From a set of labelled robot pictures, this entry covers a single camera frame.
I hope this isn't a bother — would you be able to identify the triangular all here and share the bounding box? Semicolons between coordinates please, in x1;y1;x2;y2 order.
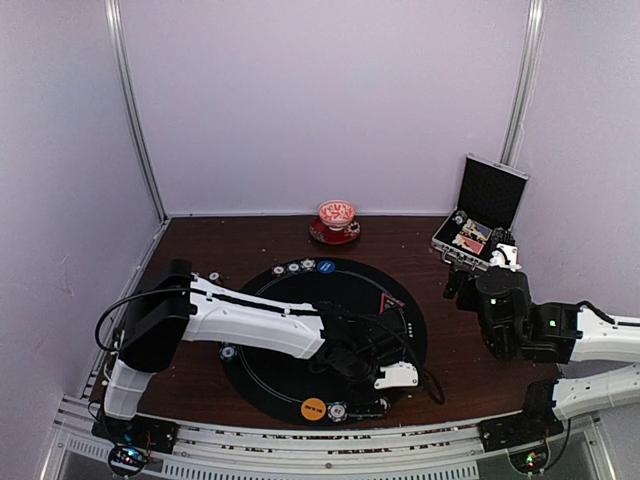
380;293;405;313

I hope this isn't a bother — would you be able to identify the orange big blind button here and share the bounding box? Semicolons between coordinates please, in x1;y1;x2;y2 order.
300;397;327;422

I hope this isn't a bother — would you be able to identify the blue small blind button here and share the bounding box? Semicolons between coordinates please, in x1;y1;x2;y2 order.
316;260;336;274

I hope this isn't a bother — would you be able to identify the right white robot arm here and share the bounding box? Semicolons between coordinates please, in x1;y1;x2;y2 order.
443;266;639;442

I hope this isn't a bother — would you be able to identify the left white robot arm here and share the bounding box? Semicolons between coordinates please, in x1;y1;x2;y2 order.
103;258;426;444

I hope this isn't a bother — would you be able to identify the round black poker mat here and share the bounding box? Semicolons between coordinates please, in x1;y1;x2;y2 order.
219;258;427;427

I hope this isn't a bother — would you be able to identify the red playing card deck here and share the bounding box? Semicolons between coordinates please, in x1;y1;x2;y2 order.
452;234;485;255

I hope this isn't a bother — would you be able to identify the playing card deck in case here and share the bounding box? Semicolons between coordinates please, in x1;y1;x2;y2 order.
462;219;492;243

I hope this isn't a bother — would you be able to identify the chip roll in case left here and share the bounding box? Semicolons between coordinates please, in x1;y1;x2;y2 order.
451;210;468;226

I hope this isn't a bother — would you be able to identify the aluminium poker case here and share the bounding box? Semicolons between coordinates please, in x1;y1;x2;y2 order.
431;155;529;270

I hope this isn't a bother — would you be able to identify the red floral saucer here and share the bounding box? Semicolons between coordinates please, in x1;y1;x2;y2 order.
309;216;361;246

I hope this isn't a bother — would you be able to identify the red patterned bowl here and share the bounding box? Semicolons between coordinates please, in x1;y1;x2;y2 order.
318;200;356;230

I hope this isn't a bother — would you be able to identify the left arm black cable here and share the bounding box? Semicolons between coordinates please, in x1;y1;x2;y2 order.
95;287;446;406

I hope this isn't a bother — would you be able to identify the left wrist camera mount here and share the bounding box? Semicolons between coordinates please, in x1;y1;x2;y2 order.
373;361;419;390

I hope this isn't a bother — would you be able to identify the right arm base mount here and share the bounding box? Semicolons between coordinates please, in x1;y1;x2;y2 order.
478;405;565;477

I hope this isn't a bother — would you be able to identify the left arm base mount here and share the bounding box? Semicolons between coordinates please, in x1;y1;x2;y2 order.
87;401;179;478

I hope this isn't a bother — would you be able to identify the right aluminium frame post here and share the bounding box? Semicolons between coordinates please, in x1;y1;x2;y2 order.
500;0;546;167

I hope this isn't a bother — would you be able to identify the aluminium frame post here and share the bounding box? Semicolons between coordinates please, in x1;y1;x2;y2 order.
500;0;546;167
104;0;168;223

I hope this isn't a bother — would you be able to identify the left aluminium frame post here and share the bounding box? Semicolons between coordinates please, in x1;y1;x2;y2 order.
104;0;168;223

